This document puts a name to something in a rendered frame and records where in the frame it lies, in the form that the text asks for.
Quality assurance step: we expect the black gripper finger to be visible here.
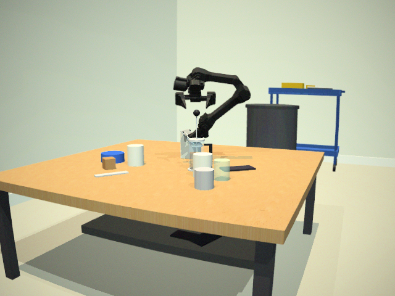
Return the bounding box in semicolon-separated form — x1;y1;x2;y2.
206;94;214;108
178;95;186;109

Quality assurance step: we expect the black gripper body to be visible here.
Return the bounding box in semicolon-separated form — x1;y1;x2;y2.
175;90;216;105

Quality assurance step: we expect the dark grey shelf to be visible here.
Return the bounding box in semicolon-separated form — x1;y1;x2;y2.
81;214;256;270

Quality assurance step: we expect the small brown cube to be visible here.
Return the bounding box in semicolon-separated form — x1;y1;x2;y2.
102;157;116;170

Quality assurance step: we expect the blue cylinder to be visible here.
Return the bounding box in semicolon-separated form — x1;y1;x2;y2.
101;151;125;164

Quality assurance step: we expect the white cylinder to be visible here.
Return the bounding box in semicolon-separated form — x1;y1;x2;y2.
193;152;212;177
127;144;144;167

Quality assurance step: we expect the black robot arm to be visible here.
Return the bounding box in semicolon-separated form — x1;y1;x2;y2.
173;67;251;138

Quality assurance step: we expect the french press with black knob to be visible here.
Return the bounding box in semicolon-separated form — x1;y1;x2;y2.
188;109;212;171

